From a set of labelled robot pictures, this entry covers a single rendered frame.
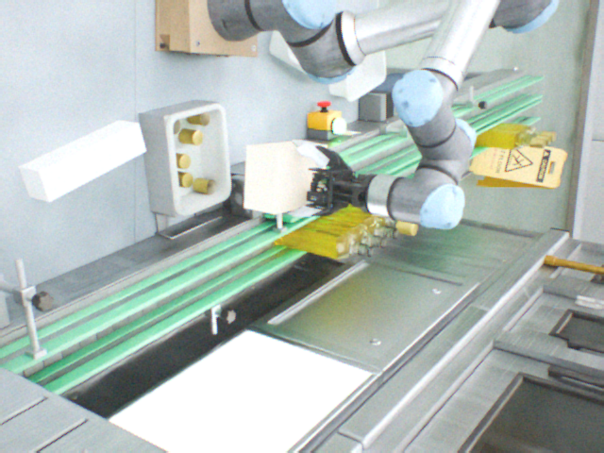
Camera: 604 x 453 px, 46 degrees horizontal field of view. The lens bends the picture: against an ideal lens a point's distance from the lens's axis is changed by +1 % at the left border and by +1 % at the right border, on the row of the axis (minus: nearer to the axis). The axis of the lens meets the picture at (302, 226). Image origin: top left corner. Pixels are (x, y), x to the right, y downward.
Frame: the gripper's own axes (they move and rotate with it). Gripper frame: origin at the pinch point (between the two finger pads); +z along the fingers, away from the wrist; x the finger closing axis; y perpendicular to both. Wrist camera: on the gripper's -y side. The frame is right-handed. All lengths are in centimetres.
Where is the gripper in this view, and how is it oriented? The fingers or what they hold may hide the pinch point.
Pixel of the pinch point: (293, 176)
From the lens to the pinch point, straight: 136.6
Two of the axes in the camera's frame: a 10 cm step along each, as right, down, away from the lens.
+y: -6.0, 1.5, -7.9
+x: -0.6, 9.7, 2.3
